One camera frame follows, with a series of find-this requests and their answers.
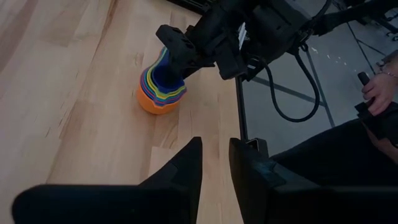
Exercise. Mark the person's hand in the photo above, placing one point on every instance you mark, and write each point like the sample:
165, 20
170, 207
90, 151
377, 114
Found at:
381, 93

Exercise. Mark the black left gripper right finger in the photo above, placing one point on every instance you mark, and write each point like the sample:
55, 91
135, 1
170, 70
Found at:
264, 193

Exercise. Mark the orange plastic measuring cup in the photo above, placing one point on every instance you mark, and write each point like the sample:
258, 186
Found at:
152, 105

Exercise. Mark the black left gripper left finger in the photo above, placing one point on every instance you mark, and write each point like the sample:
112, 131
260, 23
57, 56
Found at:
174, 193

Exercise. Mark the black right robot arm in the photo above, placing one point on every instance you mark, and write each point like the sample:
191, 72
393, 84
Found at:
342, 15

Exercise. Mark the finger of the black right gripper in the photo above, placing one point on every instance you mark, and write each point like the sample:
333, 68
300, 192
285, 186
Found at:
182, 49

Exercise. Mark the bright blue measuring cup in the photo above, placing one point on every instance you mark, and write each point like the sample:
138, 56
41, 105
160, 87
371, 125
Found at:
162, 102

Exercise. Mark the black aluminium table frame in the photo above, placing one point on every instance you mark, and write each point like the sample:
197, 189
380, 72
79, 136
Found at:
241, 109

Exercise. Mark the green plastic measuring cup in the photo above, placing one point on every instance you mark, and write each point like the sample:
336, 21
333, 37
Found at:
167, 97

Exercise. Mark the yellow plastic measuring cup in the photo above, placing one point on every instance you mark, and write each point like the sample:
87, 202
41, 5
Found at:
168, 95

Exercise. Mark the person's leg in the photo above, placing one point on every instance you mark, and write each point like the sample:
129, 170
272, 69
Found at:
342, 155

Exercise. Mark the dark blue measuring cup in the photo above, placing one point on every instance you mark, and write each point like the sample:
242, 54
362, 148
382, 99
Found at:
166, 84

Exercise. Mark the red plastic measuring cup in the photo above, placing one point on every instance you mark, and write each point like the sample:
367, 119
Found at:
158, 104

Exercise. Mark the teal plastic measuring cup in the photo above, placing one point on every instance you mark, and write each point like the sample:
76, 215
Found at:
165, 99

